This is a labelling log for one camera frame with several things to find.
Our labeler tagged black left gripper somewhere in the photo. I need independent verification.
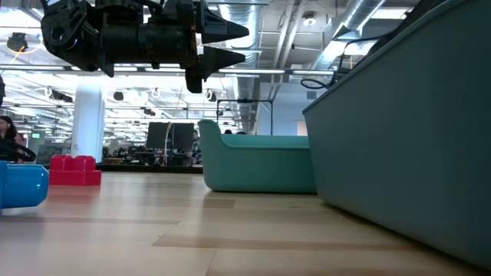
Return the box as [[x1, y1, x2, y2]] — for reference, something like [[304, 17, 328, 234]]
[[140, 0, 250, 94]]

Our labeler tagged red toy block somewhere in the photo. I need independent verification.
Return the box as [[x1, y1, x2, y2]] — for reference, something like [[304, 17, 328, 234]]
[[48, 154, 103, 186]]

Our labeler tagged black monitor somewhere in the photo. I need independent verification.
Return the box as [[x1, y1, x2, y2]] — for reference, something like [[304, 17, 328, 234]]
[[145, 122, 172, 150], [171, 122, 196, 150]]

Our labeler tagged person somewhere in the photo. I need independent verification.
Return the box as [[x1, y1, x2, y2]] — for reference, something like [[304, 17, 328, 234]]
[[0, 116, 21, 162], [189, 130, 203, 165]]

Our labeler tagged green plastic bin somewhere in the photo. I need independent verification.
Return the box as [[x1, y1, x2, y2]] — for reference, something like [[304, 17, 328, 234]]
[[197, 119, 318, 194]]

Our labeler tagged white pillar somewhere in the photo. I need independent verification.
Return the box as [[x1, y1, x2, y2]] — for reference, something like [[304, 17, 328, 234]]
[[71, 75, 105, 164]]

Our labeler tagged overhead light strip bar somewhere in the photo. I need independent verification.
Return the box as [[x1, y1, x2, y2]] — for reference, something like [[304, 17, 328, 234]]
[[0, 64, 350, 77]]

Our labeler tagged dark teal plastic bin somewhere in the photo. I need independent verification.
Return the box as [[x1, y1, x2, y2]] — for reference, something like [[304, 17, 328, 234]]
[[302, 0, 491, 269]]

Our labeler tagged blue toy block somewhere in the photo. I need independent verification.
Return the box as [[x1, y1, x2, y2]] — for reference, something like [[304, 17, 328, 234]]
[[0, 160, 50, 210]]

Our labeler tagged black hanging cable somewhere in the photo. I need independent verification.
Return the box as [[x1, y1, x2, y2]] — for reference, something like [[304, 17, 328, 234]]
[[300, 36, 348, 90]]

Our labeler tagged black aluminium table frame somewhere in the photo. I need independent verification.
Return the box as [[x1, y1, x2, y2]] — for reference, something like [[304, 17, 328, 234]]
[[95, 163, 204, 175]]

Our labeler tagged black ceiling cable reel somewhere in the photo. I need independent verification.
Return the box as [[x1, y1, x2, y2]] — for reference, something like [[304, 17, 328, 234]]
[[6, 32, 30, 53]]

